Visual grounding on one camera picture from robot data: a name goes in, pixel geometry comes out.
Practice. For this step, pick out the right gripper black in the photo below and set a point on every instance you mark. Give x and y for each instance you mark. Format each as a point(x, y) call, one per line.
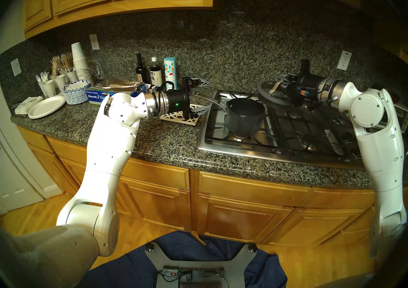
point(314, 83)

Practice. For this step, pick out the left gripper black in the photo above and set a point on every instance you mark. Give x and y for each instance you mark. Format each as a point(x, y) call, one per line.
point(177, 99)

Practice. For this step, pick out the dark grey saucepan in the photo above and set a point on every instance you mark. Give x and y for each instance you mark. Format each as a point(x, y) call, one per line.
point(245, 118)

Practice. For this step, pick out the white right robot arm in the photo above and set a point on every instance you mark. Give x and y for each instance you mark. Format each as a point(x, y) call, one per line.
point(379, 150)

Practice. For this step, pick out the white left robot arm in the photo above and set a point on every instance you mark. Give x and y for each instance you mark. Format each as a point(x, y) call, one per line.
point(108, 144)

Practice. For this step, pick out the black stove knob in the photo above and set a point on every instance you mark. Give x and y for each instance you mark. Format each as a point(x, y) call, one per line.
point(347, 137)
point(356, 154)

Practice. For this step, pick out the white lattice trivet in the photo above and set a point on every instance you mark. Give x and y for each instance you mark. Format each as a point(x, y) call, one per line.
point(173, 119)

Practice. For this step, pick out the light blue leaf-print canister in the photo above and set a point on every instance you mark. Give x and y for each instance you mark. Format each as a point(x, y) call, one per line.
point(170, 72)

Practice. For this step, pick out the dark sauce bottle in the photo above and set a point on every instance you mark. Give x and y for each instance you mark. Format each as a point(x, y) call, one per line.
point(156, 73)

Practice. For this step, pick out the stainless steel gas cooktop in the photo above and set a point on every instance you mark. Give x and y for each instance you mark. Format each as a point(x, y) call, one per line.
point(287, 134)

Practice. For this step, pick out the dark wine bottle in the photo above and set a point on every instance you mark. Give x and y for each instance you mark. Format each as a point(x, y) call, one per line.
point(141, 70)

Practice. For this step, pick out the crumpled aluminium foil sheet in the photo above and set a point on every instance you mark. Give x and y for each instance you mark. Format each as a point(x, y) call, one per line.
point(118, 84)

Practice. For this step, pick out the blue aluminium foil box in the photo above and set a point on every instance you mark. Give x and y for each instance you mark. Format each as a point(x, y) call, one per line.
point(95, 96)

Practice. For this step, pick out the clear plastic bag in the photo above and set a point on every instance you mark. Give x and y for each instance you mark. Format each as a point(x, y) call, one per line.
point(97, 70)

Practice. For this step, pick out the white toaster oven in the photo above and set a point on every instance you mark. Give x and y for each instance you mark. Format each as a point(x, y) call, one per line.
point(402, 115)

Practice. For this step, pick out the stack of blue patterned bowls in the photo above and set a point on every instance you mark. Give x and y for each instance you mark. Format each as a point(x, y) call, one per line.
point(76, 94)

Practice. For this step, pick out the stack of white paper cups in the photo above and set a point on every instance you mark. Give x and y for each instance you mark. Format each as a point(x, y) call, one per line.
point(81, 62)

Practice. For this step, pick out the wooden lower cabinets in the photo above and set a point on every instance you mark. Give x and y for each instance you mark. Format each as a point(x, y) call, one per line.
point(223, 220)

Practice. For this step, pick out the white paper cup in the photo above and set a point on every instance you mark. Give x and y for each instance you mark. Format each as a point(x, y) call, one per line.
point(53, 76)
point(71, 76)
point(60, 82)
point(48, 89)

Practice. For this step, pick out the bundle of wooden sticks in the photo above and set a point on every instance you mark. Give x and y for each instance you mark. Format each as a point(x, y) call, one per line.
point(66, 62)

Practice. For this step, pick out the white paper plate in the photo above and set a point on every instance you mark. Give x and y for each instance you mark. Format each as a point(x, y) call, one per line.
point(46, 107)

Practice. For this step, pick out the white plastic fork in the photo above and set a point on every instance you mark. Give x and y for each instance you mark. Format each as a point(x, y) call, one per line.
point(38, 78)
point(44, 76)

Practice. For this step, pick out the stack of white napkins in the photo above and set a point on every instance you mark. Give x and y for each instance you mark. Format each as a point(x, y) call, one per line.
point(27, 105)

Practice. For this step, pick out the black power strip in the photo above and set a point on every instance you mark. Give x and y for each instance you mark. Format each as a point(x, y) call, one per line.
point(200, 271)

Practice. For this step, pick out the dark blue blanket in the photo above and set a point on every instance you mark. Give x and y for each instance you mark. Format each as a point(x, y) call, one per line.
point(127, 268)

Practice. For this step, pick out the black wrist camera orange connector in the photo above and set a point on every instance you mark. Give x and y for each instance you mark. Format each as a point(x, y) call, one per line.
point(305, 93)

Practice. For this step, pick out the white wall power outlet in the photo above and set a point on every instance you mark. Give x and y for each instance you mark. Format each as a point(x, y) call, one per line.
point(344, 60)
point(94, 41)

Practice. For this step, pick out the black base plate knob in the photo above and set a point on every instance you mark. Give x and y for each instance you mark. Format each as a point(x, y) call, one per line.
point(252, 247)
point(149, 246)

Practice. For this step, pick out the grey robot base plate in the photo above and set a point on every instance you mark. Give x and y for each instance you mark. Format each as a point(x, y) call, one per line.
point(200, 258)

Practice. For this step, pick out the white wall switch plate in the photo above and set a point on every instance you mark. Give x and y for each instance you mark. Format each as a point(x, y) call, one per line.
point(16, 67)

